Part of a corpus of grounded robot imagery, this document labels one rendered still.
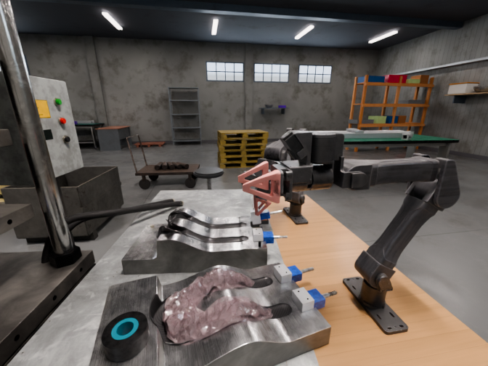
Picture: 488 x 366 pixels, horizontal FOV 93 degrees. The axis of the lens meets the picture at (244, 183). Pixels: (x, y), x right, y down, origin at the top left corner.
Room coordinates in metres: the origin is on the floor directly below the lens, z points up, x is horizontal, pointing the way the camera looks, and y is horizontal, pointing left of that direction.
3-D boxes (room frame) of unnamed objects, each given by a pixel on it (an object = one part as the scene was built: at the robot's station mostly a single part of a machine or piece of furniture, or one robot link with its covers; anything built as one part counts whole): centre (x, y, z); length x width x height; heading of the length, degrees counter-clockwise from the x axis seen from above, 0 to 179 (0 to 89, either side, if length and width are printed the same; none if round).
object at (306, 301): (0.50, -0.20, 0.86); 0.13 x 0.05 x 0.05; 110
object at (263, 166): (0.50, -0.03, 1.20); 0.09 x 0.07 x 0.07; 100
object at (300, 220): (1.14, -0.28, 0.84); 0.20 x 0.07 x 0.08; 10
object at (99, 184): (2.52, 2.00, 0.32); 0.92 x 0.76 x 0.64; 7
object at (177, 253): (0.81, 0.17, 0.87); 0.50 x 0.26 x 0.14; 93
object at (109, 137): (8.65, 4.76, 0.38); 1.41 x 0.72 x 0.75; 10
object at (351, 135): (4.39, -2.35, 0.50); 2.75 x 1.07 x 0.99; 95
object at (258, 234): (0.76, -0.10, 0.89); 0.13 x 0.05 x 0.05; 93
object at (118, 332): (0.34, 0.23, 0.93); 0.08 x 0.08 x 0.04
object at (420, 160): (0.54, -0.37, 1.17); 0.30 x 0.09 x 0.12; 100
